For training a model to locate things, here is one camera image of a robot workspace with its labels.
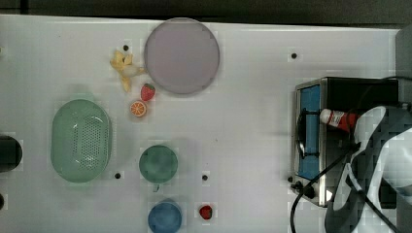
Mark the red plush ketchup bottle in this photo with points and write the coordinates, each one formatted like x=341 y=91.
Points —
x=341 y=120

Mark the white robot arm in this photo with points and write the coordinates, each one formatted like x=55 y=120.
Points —
x=383 y=137

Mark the black toaster oven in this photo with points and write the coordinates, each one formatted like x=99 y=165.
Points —
x=317 y=145

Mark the red strawberry toy upper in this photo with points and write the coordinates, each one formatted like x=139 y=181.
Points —
x=147 y=92

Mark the red strawberry toy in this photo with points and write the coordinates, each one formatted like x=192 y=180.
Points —
x=206 y=212
x=147 y=92

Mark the lilac round plate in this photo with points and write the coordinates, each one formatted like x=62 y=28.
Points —
x=182 y=55

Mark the green cup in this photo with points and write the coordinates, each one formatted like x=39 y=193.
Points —
x=158 y=164

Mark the orange slice toy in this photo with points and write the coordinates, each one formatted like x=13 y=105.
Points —
x=138 y=108

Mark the red strawberry toy lower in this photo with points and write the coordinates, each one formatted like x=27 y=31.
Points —
x=206 y=212

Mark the yellow peeled banana toy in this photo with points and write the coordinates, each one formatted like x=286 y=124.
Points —
x=123 y=64

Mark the blue cup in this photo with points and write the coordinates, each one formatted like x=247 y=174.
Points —
x=165 y=217

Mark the green perforated colander basket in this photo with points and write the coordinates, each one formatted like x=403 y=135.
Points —
x=81 y=141

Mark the black round object left edge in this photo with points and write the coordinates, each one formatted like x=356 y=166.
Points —
x=10 y=153

